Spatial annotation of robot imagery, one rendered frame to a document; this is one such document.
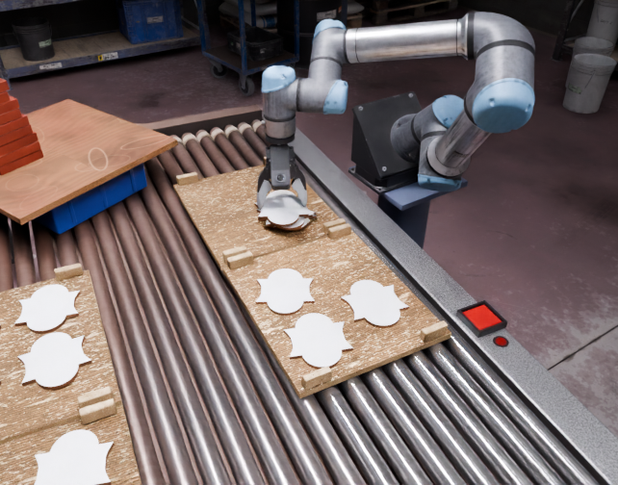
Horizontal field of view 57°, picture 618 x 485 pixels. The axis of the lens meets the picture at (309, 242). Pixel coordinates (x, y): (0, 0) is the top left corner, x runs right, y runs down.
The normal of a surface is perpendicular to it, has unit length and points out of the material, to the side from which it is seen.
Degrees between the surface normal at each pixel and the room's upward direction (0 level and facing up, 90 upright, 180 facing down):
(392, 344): 0
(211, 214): 0
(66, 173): 0
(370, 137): 46
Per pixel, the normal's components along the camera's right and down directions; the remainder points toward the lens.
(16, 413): 0.01, -0.80
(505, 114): -0.11, 0.92
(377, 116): 0.39, -0.19
